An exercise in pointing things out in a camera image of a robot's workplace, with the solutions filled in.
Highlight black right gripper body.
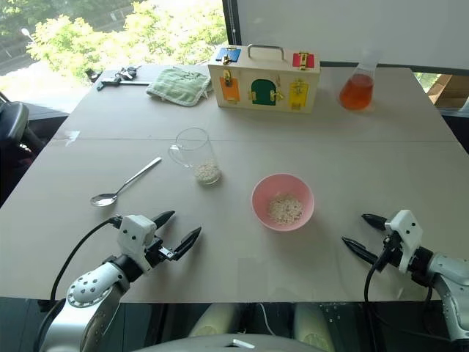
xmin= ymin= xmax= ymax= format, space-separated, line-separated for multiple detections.
xmin=375 ymin=230 xmax=404 ymax=268

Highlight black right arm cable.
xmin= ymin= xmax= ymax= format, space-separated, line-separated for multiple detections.
xmin=363 ymin=236 xmax=397 ymax=312

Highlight green folded cloth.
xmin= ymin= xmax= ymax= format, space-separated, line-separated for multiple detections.
xmin=145 ymin=67 xmax=213 ymax=109

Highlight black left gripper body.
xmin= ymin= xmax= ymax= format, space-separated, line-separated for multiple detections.
xmin=144 ymin=236 xmax=177 ymax=268

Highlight metal spoon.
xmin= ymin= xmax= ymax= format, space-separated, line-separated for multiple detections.
xmin=90 ymin=156 xmax=163 ymax=208

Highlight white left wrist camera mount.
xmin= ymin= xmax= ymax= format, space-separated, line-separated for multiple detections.
xmin=117 ymin=214 xmax=157 ymax=274

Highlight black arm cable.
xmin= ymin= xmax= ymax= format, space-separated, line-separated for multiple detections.
xmin=363 ymin=236 xmax=397 ymax=312
xmin=49 ymin=216 xmax=124 ymax=302

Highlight thin white cable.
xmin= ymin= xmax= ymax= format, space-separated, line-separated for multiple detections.
xmin=260 ymin=303 xmax=277 ymax=333

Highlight brown cardboard box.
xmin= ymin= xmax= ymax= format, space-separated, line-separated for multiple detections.
xmin=426 ymin=73 xmax=469 ymax=109

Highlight clear glass mug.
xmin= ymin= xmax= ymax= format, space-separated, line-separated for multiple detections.
xmin=167 ymin=127 xmax=223 ymax=186

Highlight pile of beige grains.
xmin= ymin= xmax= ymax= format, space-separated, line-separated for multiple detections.
xmin=267 ymin=194 xmax=305 ymax=224

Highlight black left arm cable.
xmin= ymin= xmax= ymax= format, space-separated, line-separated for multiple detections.
xmin=49 ymin=216 xmax=124 ymax=302

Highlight pale rounded shape under table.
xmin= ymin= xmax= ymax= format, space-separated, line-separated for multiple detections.
xmin=188 ymin=303 xmax=243 ymax=338
xmin=292 ymin=303 xmax=336 ymax=352

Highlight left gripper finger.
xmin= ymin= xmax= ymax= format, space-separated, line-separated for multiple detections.
xmin=172 ymin=227 xmax=203 ymax=262
xmin=152 ymin=210 xmax=177 ymax=231

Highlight bunch of keys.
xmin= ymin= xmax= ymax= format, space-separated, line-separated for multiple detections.
xmin=113 ymin=65 xmax=142 ymax=83

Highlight glass flask with orange liquid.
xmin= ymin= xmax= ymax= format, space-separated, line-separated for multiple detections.
xmin=339 ymin=60 xmax=378 ymax=111

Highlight dark grey chair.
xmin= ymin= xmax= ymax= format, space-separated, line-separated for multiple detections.
xmin=0 ymin=91 xmax=48 ymax=206

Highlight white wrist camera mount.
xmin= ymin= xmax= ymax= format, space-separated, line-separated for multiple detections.
xmin=117 ymin=214 xmax=157 ymax=274
xmin=384 ymin=209 xmax=422 ymax=275

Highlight wooden lock box with handle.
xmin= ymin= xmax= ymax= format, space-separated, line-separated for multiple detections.
xmin=207 ymin=43 xmax=322 ymax=114

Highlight black clamp tool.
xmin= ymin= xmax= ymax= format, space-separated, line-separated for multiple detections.
xmin=97 ymin=79 xmax=151 ymax=92

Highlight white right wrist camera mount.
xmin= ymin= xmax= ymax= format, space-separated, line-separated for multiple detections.
xmin=384 ymin=209 xmax=422 ymax=275

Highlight pink bowl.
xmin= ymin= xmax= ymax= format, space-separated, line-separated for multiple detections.
xmin=251 ymin=173 xmax=315 ymax=232

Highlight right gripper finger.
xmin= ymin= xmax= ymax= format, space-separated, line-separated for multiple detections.
xmin=341 ymin=236 xmax=380 ymax=265
xmin=361 ymin=213 xmax=388 ymax=232

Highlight grey rounded robot torso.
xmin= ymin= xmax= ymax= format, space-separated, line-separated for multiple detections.
xmin=133 ymin=331 xmax=257 ymax=352

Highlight black window post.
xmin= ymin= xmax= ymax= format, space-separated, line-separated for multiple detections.
xmin=222 ymin=0 xmax=241 ymax=48

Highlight clear cup of white beads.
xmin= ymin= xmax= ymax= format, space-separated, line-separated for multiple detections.
xmin=193 ymin=158 xmax=222 ymax=186

